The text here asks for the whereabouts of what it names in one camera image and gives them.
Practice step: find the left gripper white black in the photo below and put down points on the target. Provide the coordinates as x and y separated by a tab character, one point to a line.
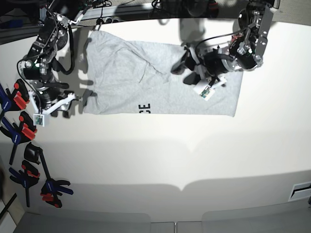
205	70

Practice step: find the blue orange bar clamp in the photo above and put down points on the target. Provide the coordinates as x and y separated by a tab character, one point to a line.
15	100
19	134
27	178

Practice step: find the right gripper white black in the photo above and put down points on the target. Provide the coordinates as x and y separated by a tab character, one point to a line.
48	103

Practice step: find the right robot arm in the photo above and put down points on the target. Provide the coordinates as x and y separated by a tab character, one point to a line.
37	67

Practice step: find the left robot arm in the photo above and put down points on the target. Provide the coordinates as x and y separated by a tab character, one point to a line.
244	51

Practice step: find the top blue orange bar clamp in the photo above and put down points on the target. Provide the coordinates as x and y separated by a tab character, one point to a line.
15	100

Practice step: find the large black blue bar clamp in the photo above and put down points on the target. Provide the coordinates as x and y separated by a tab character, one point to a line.
52	189

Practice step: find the grey T-shirt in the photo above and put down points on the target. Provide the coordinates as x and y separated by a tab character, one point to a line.
135	77

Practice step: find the aluminium frame rail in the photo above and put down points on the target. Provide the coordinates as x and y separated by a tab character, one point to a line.
10	35

